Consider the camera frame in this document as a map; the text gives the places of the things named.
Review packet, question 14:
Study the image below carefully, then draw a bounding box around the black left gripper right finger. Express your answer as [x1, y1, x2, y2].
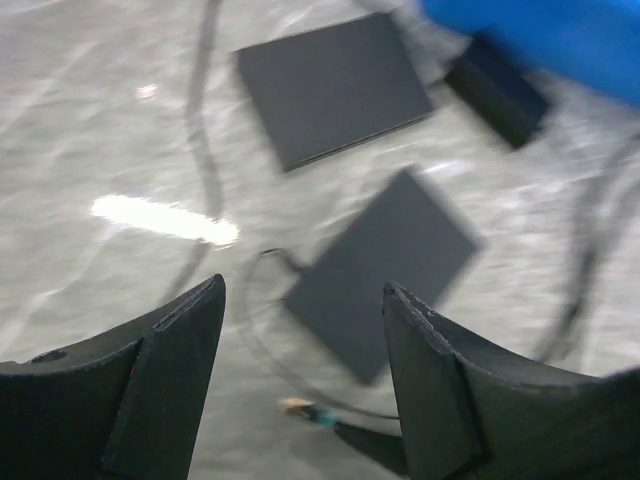
[382, 284, 639, 479]

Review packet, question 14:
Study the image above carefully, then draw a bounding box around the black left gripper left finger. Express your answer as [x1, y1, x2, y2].
[1, 275, 226, 479]

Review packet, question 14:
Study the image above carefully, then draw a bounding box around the black patch cable teal plug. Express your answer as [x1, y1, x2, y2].
[239, 247, 406, 431]

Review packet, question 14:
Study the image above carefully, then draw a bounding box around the black switch box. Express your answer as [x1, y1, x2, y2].
[284, 168, 482, 385]

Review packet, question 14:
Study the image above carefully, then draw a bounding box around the black network switch with ports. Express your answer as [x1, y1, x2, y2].
[236, 13, 433, 172]

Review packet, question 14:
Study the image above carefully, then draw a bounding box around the black power adapter brick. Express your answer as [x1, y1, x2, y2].
[444, 36, 550, 150]

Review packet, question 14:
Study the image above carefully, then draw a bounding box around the blue plastic bin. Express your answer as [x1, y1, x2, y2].
[419, 1, 639, 107]

